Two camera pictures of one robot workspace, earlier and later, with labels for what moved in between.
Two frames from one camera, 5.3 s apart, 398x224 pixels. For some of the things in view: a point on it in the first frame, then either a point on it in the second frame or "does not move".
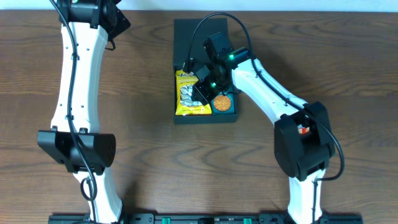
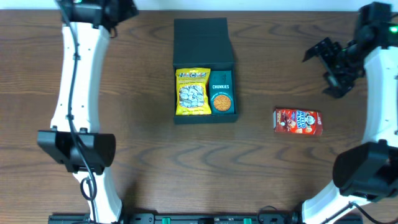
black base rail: (208, 218) does not move
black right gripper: (204, 97) → (344, 83)
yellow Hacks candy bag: (188, 102) does not move
